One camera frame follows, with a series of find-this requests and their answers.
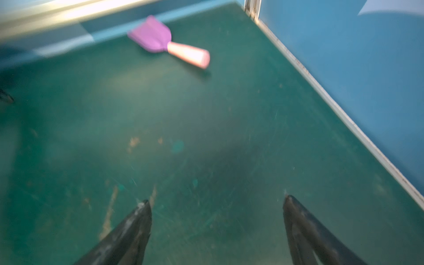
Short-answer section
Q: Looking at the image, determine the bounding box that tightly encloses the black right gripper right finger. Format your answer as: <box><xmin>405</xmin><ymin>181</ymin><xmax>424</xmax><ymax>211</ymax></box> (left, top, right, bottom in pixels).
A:
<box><xmin>283</xmin><ymin>195</ymin><xmax>366</xmax><ymax>265</ymax></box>

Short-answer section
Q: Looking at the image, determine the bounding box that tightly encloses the purple pink spatula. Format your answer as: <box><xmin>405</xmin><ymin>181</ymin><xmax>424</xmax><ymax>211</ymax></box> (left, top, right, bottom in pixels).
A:
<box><xmin>128</xmin><ymin>15</ymin><xmax>210</xmax><ymax>69</ymax></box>

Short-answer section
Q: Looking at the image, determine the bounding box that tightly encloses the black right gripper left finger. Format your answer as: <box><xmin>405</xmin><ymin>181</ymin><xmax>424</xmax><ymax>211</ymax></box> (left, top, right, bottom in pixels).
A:
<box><xmin>75</xmin><ymin>200</ymin><xmax>152</xmax><ymax>265</ymax></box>

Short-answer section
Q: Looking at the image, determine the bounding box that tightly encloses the black wire dish rack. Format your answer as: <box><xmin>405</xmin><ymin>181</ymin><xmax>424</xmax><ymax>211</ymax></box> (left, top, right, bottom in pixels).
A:
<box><xmin>0</xmin><ymin>89</ymin><xmax>14</xmax><ymax>104</ymax></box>

